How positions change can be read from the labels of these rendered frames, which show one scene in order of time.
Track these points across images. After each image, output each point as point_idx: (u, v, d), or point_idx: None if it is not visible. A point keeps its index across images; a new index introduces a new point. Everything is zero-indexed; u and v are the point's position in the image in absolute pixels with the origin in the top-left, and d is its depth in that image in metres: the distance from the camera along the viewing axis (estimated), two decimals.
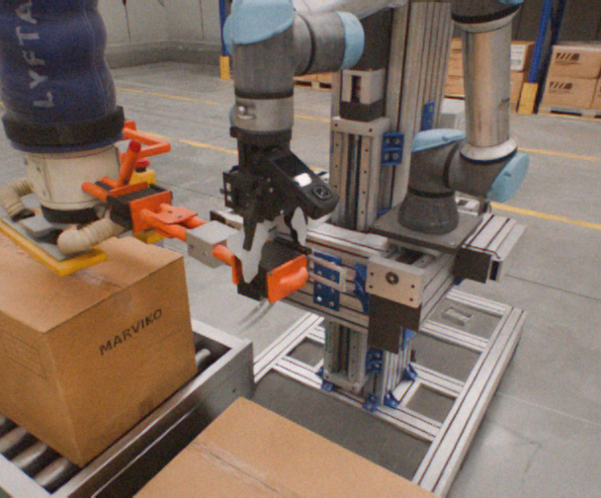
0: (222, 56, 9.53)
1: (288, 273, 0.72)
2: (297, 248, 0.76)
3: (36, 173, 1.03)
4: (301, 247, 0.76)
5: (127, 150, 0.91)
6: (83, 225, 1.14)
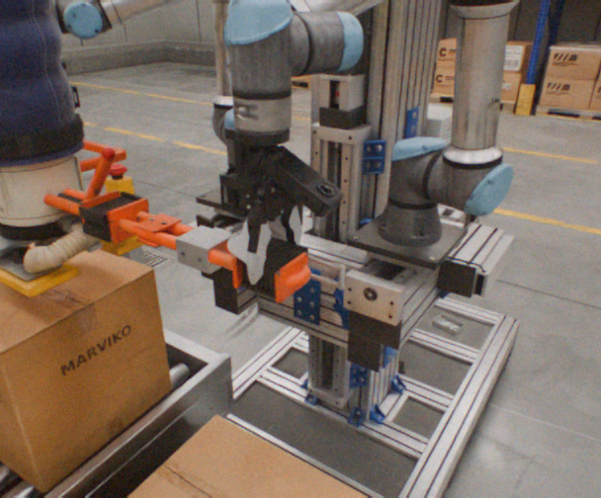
0: None
1: (293, 272, 0.72)
2: (293, 248, 0.76)
3: None
4: (298, 247, 0.76)
5: (100, 158, 0.87)
6: (43, 241, 1.07)
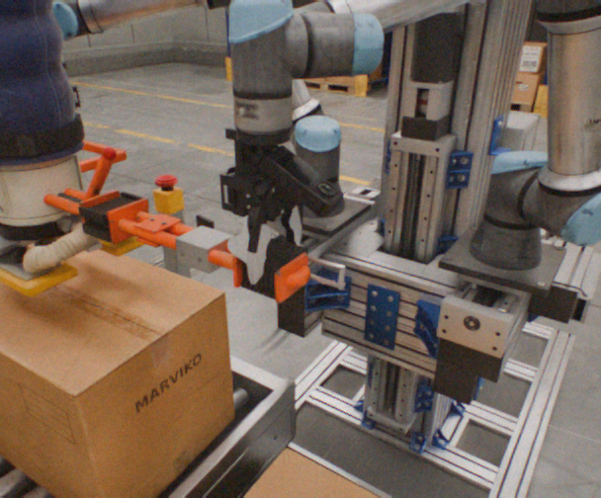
0: (228, 57, 9.38)
1: (293, 272, 0.72)
2: (293, 248, 0.76)
3: None
4: (298, 247, 0.76)
5: (100, 158, 0.87)
6: (42, 241, 1.07)
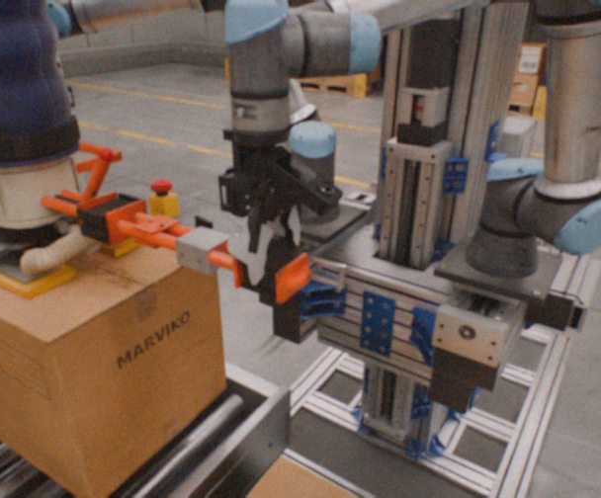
0: None
1: (294, 272, 0.72)
2: (293, 249, 0.76)
3: None
4: (298, 247, 0.76)
5: (97, 160, 0.86)
6: None
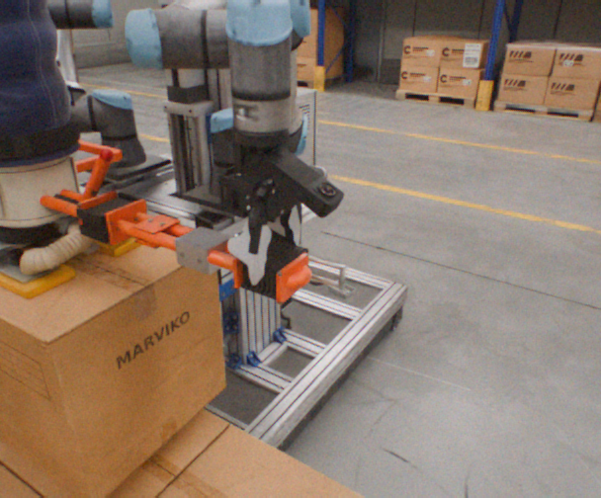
0: None
1: (294, 273, 0.72)
2: (293, 249, 0.76)
3: None
4: (298, 247, 0.76)
5: (97, 159, 0.86)
6: (39, 240, 1.06)
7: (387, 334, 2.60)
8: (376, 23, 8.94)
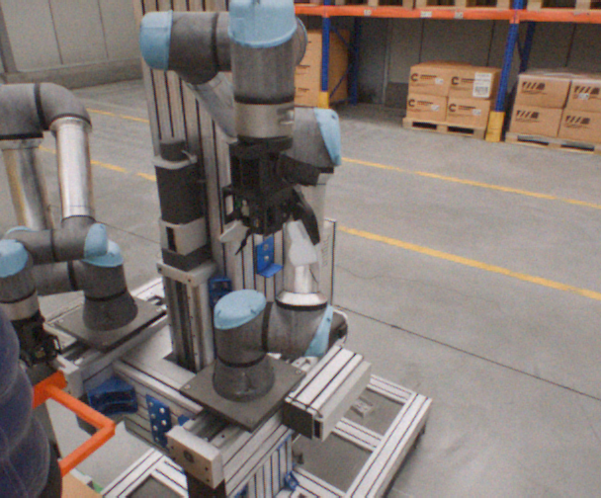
0: None
1: None
2: None
3: None
4: None
5: None
6: None
7: None
8: (381, 45, 8.68)
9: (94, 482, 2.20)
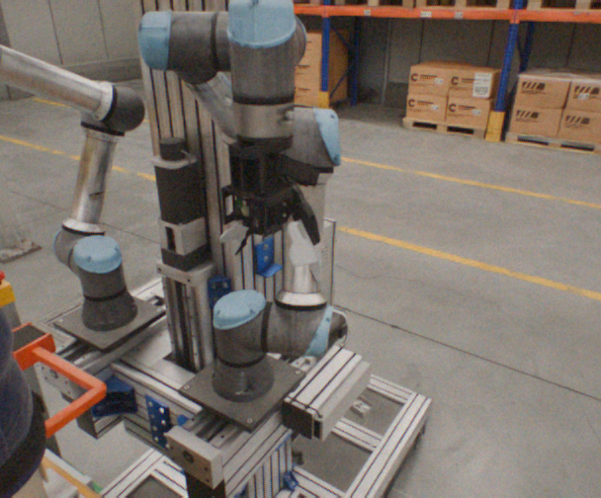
0: None
1: None
2: None
3: None
4: None
5: None
6: None
7: (409, 453, 2.34)
8: (381, 45, 8.68)
9: (94, 482, 2.20)
